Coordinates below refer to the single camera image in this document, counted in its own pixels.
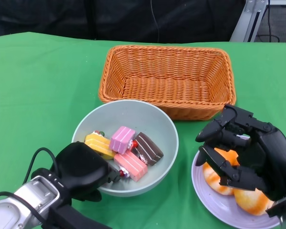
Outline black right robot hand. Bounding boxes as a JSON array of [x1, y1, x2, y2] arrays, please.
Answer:
[[194, 104, 286, 202]]

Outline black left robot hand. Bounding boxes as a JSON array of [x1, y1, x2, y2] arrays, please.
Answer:
[[51, 142, 121, 202]]

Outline orange striped bread roll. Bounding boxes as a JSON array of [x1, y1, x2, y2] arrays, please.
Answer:
[[233, 188, 275, 216], [202, 147, 240, 195]]

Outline pale grey round bowl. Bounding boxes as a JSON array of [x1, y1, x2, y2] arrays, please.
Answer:
[[71, 99, 179, 198]]

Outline yellow layer cake slice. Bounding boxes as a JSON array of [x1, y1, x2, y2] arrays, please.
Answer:
[[84, 130, 116, 160]]

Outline pink cake slice with blueberry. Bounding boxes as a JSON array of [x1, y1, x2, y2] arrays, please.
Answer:
[[109, 126, 136, 155]]

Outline salmon pink layer cake slice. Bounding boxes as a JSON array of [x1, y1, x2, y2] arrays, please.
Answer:
[[113, 150, 149, 181]]

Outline chocolate layer cake slice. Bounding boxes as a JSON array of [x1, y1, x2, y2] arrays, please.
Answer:
[[131, 132, 164, 167]]

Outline white round plate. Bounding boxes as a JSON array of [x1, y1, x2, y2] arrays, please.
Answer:
[[191, 134, 286, 226]]

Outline orange wicker basket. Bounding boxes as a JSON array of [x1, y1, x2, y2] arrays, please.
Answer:
[[98, 45, 236, 121]]

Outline green tablecloth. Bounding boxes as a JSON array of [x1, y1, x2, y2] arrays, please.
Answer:
[[0, 32, 286, 229]]

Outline black cloth backdrop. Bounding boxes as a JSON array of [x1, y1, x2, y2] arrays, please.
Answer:
[[0, 0, 245, 43]]

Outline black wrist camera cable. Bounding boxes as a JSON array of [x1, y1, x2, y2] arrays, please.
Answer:
[[0, 147, 59, 222]]

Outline black cable on floor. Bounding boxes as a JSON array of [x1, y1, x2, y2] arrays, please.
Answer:
[[256, 0, 281, 42]]

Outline silver metal frame stand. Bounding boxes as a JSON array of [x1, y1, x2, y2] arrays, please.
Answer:
[[230, 0, 286, 42]]

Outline thin black hanging cable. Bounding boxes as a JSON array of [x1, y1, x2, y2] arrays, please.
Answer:
[[150, 0, 161, 43]]

